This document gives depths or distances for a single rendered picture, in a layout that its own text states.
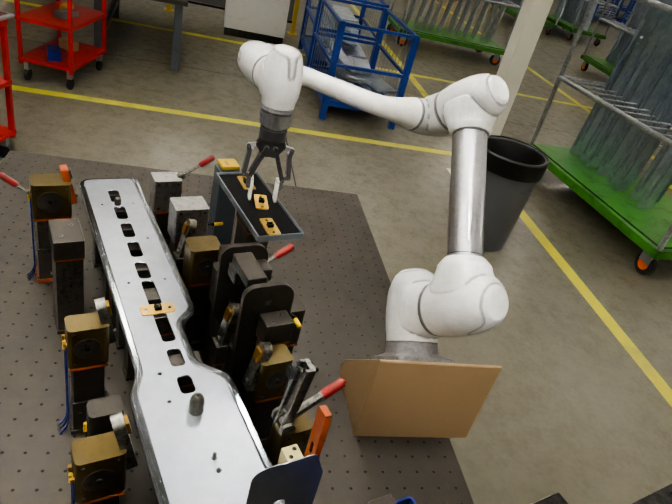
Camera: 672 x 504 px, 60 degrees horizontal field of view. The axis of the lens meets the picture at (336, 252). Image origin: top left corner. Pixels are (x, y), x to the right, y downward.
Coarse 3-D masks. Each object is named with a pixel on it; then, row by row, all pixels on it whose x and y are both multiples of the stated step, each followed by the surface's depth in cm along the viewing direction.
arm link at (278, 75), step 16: (272, 48) 147; (288, 48) 147; (256, 64) 154; (272, 64) 146; (288, 64) 146; (256, 80) 154; (272, 80) 147; (288, 80) 147; (272, 96) 149; (288, 96) 150
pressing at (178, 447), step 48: (96, 192) 186; (96, 240) 166; (144, 240) 170; (144, 336) 138; (144, 384) 126; (144, 432) 116; (192, 432) 118; (240, 432) 121; (192, 480) 110; (240, 480) 112
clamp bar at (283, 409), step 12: (300, 360) 112; (288, 372) 110; (300, 372) 110; (312, 372) 110; (300, 384) 111; (288, 396) 116; (300, 396) 113; (288, 408) 115; (276, 420) 119; (288, 420) 116
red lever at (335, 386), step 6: (330, 384) 119; (336, 384) 119; (342, 384) 119; (324, 390) 119; (330, 390) 119; (336, 390) 119; (312, 396) 119; (318, 396) 119; (324, 396) 118; (306, 402) 119; (312, 402) 118; (318, 402) 119; (300, 408) 118; (306, 408) 118; (300, 414) 118; (282, 420) 117
